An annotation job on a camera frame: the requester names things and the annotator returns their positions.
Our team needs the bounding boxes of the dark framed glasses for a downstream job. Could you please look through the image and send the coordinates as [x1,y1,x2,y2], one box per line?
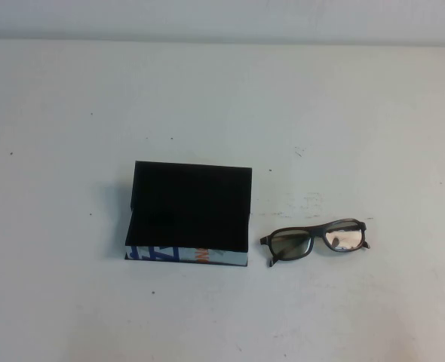
[259,220,371,268]

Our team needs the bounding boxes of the black glasses case printed side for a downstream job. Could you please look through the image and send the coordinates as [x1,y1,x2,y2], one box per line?
[124,161,253,267]

